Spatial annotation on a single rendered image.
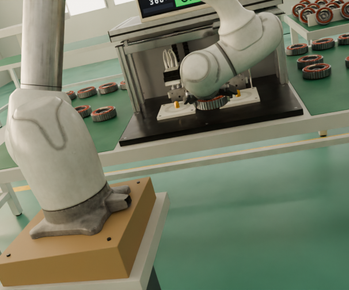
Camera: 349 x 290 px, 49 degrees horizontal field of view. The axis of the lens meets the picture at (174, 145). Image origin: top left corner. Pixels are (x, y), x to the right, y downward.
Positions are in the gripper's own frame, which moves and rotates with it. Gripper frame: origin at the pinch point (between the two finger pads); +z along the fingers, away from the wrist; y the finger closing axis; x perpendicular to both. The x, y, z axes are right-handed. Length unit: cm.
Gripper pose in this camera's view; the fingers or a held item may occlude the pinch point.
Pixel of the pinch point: (211, 99)
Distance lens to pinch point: 136.7
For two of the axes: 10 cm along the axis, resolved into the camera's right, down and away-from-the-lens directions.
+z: 1.8, 0.8, 9.8
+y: 9.7, -1.7, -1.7
